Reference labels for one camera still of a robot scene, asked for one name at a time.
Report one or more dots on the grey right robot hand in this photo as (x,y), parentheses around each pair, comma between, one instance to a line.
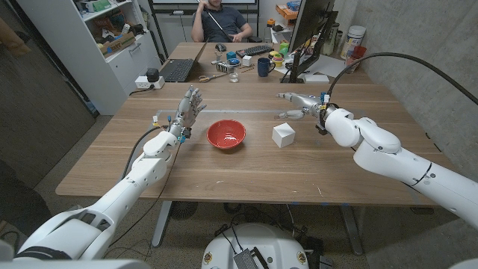
(306,101)

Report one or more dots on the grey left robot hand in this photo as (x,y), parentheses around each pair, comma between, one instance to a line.
(186,112)

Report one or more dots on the white cube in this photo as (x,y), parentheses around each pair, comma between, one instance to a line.
(283,135)

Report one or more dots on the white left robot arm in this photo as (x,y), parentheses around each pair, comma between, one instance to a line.
(123,187)

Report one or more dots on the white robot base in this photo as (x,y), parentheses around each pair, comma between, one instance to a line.
(254,243)

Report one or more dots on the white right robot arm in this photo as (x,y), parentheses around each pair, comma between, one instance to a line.
(388,153)

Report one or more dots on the red bowl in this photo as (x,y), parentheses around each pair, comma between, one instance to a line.
(226,134)

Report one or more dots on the flat white box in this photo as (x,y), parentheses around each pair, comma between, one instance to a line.
(316,78)

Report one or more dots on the white paper sheets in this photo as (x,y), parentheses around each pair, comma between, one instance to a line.
(328,65)

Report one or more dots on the dark laptop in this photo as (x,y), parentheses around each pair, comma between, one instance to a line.
(178,69)

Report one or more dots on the stacked colourful cups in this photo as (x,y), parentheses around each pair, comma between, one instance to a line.
(278,61)

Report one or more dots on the black power adapter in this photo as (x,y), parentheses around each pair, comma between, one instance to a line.
(152,74)

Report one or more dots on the white power strip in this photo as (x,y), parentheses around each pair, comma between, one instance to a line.
(143,83)

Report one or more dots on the dark blue mug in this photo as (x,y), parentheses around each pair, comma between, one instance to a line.
(264,67)

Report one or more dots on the small clear jar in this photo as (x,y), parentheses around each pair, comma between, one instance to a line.
(351,65)

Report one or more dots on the grey metal clips rack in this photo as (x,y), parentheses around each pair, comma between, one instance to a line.
(224,67)

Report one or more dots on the wooden office desk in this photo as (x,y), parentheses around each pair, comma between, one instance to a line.
(194,54)

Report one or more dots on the clear drinking glass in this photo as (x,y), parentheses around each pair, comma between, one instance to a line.
(234,74)

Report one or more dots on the teal block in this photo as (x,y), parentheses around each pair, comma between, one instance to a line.
(231,55)

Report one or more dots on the small white block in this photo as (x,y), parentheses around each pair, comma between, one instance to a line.
(246,61)

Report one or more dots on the black keyboard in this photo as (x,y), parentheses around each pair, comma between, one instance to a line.
(254,50)

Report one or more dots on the black computer mouse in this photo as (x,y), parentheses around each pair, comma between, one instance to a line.
(221,47)

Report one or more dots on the large white canister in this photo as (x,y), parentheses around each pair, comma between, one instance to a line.
(353,39)

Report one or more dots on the black monitor with stand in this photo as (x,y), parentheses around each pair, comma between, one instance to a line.
(311,20)

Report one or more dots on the small orange jar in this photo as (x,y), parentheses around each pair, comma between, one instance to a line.
(271,22)

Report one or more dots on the orange box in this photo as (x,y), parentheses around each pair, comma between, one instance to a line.
(287,12)

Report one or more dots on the long thin grabber stick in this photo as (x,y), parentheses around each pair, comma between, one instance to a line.
(218,24)

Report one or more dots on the open cardboard box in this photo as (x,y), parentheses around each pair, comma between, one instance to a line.
(117,45)

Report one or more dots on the black round floor device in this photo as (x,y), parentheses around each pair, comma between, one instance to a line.
(183,210)

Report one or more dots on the man in dark shirt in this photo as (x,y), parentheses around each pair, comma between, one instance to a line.
(224,20)

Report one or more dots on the grey table leg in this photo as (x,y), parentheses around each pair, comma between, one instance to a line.
(352,231)
(161,224)

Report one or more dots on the white shelf cabinet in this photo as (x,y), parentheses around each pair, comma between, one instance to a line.
(78,63)

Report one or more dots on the green box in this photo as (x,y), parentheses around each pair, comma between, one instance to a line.
(101,5)

